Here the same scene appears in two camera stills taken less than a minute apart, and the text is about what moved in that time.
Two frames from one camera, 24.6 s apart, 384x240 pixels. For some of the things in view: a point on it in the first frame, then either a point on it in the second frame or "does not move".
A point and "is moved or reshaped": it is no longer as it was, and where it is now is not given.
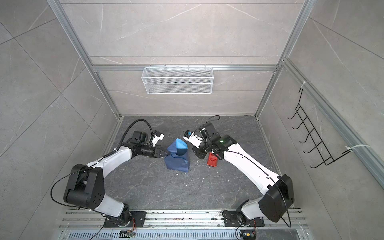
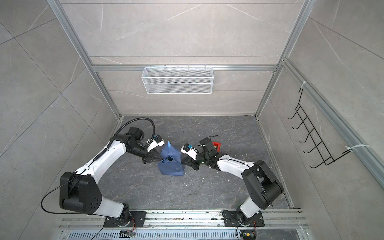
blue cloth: x=178 y=159 is moved or reshaped
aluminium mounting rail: x=206 y=225 does not move
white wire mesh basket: x=179 y=80 does not move
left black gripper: x=158 y=152 to x=152 y=155
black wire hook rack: x=325 y=154 does not move
